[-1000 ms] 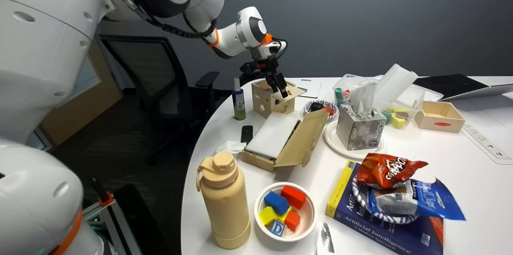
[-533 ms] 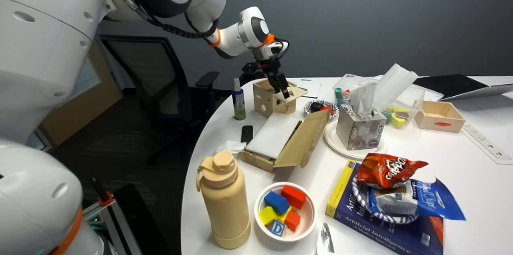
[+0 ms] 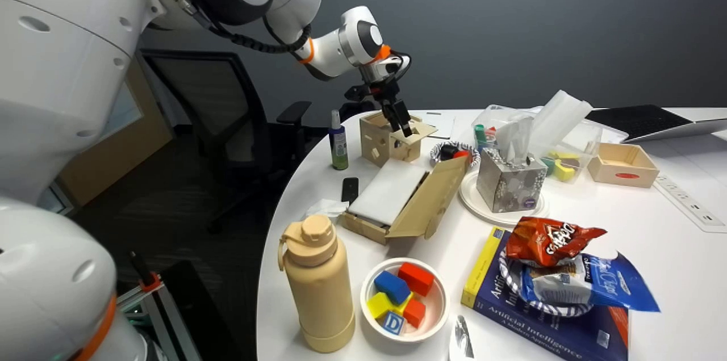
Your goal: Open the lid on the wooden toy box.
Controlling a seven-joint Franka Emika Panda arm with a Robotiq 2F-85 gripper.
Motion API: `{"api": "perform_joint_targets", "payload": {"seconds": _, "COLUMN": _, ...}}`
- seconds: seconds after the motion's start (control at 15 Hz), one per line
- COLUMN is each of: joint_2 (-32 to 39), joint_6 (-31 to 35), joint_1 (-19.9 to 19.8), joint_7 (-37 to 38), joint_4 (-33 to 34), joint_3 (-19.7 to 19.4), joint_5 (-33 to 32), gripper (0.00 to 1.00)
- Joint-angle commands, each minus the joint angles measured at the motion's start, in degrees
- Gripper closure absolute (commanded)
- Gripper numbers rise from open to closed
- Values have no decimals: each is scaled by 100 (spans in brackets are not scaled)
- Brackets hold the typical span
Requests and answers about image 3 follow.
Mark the wooden tray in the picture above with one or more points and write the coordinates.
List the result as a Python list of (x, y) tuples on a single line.
[(622, 165)]

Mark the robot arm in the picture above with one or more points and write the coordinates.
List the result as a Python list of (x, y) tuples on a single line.
[(62, 66)]

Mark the small red block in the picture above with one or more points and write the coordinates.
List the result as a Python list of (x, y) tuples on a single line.
[(414, 312)]

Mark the striped paper plate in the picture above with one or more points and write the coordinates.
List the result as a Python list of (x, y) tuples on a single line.
[(511, 284)]

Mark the black office chair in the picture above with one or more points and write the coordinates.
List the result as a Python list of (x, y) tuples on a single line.
[(221, 117)]

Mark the tan water bottle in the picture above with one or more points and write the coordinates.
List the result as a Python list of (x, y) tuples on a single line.
[(319, 287)]

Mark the wooden toy box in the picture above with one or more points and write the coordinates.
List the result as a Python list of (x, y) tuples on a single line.
[(377, 142)]

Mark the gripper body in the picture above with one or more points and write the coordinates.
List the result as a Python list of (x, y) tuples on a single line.
[(381, 90)]

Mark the blue chips bag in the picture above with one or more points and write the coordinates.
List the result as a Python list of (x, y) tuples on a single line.
[(608, 287)]

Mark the black phone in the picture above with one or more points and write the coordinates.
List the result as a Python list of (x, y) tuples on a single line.
[(350, 189)]

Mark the yellow toy shape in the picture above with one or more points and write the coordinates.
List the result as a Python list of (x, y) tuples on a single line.
[(564, 171)]

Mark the white bowl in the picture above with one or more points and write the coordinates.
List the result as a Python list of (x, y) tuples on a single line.
[(434, 310)]

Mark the grey patterned tissue box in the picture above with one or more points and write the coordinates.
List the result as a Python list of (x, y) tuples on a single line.
[(508, 182)]

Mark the open wooden case white foam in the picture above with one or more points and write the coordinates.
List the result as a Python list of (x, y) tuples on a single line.
[(409, 202)]

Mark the green toy shape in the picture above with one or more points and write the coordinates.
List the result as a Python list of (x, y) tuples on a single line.
[(548, 165)]

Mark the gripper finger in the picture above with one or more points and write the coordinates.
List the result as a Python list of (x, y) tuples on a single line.
[(389, 114), (402, 117)]

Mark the orange chips bag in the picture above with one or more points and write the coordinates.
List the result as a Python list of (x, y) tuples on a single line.
[(545, 242)]

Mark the laptop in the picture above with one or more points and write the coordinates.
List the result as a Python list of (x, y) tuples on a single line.
[(642, 120)]

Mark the white power strip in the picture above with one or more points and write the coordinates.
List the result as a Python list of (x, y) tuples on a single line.
[(690, 202)]

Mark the clear plastic container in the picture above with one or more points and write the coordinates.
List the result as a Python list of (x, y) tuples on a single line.
[(585, 142)]

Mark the silver wrapper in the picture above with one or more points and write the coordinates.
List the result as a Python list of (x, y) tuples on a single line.
[(463, 341)]

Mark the green spray bottle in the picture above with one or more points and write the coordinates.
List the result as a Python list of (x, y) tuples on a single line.
[(339, 148)]

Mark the blue letter block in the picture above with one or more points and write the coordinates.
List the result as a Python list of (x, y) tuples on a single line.
[(393, 323)]

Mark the yellow block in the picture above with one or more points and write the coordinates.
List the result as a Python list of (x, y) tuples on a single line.
[(379, 304)]

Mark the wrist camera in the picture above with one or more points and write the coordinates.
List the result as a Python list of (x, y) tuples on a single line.
[(356, 93)]

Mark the small patterned paper plate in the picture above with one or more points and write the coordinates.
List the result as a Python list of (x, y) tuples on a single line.
[(436, 152)]

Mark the large red block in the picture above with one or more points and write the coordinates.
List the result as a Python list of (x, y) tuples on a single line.
[(417, 278)]

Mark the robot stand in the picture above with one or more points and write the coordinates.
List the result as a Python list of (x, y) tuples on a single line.
[(164, 315)]

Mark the wooden toy box lid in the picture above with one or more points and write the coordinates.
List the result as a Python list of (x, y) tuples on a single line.
[(419, 131)]

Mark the red toy piece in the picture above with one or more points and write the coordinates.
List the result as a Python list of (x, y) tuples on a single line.
[(463, 155)]

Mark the blue and yellow book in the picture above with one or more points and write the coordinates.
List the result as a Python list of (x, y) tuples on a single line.
[(494, 293)]

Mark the white plate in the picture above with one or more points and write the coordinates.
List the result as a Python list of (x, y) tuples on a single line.
[(471, 199)]

